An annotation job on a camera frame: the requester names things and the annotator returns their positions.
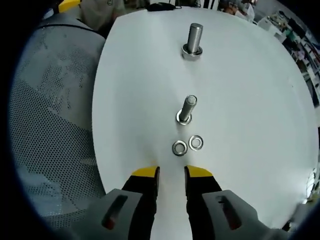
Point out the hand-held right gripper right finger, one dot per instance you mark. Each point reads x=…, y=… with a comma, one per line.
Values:
x=215, y=215

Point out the grey mesh office chair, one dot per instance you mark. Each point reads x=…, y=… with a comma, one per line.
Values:
x=50, y=125

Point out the cluttered workbench shelf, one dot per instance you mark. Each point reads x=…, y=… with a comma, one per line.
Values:
x=300, y=50

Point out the person's torso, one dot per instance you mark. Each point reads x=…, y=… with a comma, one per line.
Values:
x=100, y=15

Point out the small silver washer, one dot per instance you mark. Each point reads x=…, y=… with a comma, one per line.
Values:
x=190, y=143
x=173, y=148
x=178, y=118

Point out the black flat object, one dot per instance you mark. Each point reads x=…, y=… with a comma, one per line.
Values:
x=160, y=6

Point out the small threaded steel stud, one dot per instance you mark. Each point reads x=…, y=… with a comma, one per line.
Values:
x=188, y=105

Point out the large threaded steel stud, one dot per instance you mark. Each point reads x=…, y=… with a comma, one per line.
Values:
x=195, y=35

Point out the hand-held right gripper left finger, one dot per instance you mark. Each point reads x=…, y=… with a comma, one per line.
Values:
x=120, y=212

